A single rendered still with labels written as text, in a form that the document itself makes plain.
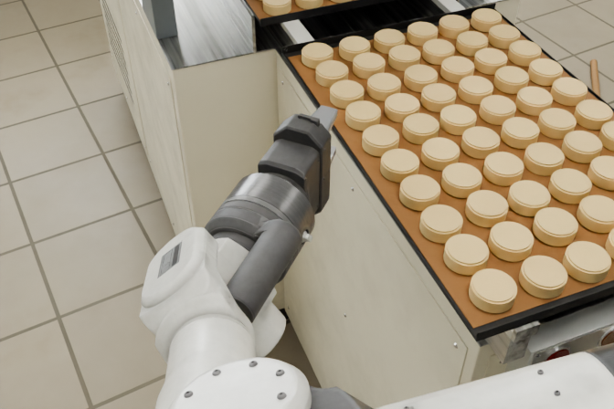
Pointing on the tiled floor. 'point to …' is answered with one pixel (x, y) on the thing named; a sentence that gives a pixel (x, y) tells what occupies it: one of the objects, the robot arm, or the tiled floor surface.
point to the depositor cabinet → (218, 78)
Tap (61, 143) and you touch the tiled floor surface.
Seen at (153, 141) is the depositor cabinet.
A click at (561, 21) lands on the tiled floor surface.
